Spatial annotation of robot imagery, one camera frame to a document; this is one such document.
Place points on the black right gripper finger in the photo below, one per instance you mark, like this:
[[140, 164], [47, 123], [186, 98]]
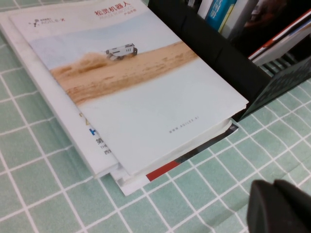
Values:
[[279, 211]]

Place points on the white desert rover cover book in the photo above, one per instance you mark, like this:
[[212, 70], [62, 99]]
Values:
[[145, 109]]

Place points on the black red cover book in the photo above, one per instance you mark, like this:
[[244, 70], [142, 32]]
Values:
[[165, 170]]

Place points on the black perforated book holder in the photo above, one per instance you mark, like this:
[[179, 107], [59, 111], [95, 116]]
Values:
[[218, 55]]

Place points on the red cover magazine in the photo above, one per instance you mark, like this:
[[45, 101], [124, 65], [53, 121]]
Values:
[[284, 41]]

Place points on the dark cover stapled brochure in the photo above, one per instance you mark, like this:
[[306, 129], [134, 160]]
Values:
[[274, 17]]

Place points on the green white checkered tablecloth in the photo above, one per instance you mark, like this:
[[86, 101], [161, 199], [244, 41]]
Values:
[[73, 206]]

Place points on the blue mechanical design handbook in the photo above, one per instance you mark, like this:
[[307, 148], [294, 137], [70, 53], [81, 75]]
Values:
[[218, 12]]

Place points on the white HEEC expo catalogue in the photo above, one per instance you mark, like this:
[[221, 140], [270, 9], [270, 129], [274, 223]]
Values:
[[60, 102]]

